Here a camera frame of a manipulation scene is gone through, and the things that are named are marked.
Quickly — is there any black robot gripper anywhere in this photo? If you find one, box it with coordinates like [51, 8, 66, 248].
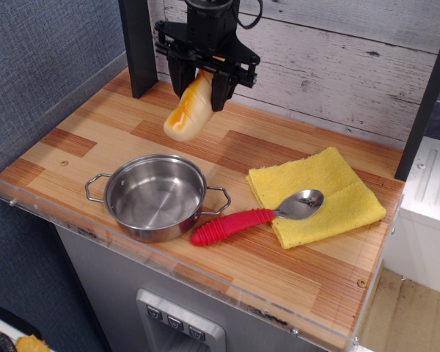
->
[155, 1, 260, 112]

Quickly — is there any toy breadstick loaf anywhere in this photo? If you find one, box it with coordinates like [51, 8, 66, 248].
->
[164, 70, 213, 142]

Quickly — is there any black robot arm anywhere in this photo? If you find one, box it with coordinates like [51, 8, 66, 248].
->
[155, 0, 262, 112]

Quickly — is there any stainless steel pot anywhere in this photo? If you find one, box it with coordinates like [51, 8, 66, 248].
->
[85, 154, 231, 243]

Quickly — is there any yellow folded cloth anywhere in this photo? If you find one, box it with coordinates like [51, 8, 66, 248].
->
[246, 147, 387, 250]

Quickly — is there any grey toy fridge cabinet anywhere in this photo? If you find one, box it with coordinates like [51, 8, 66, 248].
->
[56, 227, 320, 351]

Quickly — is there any silver dispenser button panel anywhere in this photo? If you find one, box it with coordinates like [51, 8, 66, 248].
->
[136, 289, 227, 352]

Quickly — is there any white side counter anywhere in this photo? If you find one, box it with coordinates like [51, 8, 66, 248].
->
[383, 137, 440, 292]

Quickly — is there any yellow toy object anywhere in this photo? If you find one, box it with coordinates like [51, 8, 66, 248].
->
[15, 335, 51, 352]

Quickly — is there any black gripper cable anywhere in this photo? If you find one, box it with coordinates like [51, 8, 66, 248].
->
[235, 0, 264, 29]

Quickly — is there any dark left vertical post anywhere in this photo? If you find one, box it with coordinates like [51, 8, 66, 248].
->
[118, 0, 158, 98]

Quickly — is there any dark vertical post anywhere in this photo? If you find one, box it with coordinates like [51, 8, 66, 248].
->
[118, 0, 158, 98]
[395, 49, 440, 181]

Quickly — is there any red handled metal spoon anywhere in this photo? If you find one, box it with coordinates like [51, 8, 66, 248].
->
[190, 189, 325, 246]

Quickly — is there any clear acrylic guard rail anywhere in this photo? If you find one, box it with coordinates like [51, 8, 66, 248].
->
[0, 51, 360, 352]

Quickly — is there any dark right vertical post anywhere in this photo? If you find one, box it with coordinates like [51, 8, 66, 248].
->
[395, 49, 440, 181]

